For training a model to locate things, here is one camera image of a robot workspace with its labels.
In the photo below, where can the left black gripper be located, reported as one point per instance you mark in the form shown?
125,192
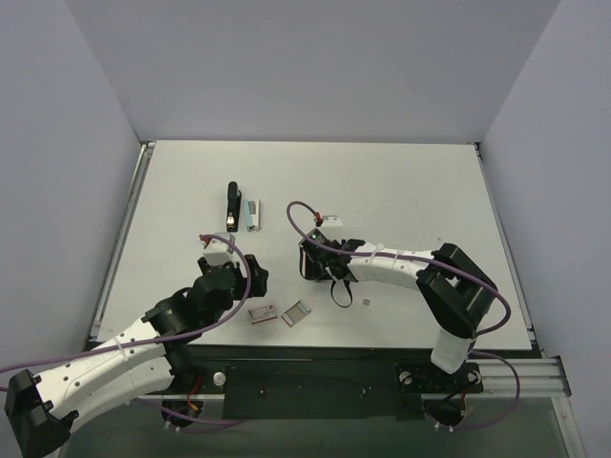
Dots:
255,281

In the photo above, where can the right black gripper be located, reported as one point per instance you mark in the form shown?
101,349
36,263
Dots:
307,263

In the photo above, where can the black stapler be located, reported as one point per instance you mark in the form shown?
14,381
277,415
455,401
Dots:
233,207

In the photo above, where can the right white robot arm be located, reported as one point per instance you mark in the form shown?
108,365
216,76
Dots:
456,291

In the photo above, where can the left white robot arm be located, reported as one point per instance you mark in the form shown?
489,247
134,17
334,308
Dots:
44,408

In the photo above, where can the red white staple box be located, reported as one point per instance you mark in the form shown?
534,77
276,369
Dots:
262,314

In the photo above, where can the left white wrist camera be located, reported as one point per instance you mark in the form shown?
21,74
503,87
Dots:
217,252

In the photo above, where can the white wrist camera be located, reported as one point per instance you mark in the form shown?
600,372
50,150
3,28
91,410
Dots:
331,227
217,252

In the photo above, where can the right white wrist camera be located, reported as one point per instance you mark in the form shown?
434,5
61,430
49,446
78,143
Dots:
331,227

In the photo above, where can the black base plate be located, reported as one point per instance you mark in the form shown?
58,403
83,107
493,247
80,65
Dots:
289,383

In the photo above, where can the aluminium rail frame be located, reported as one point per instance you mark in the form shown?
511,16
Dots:
539,378

